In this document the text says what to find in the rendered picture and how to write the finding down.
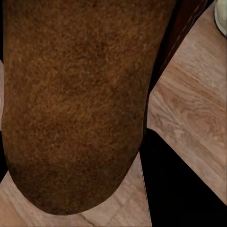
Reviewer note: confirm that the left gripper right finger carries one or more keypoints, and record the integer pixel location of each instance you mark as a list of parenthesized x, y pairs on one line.
[(177, 197)]

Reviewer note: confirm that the sandal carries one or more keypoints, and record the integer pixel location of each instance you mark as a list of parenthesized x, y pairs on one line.
[(77, 80)]

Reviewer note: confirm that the gym shoe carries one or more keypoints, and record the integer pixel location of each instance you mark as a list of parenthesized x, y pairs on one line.
[(220, 16)]

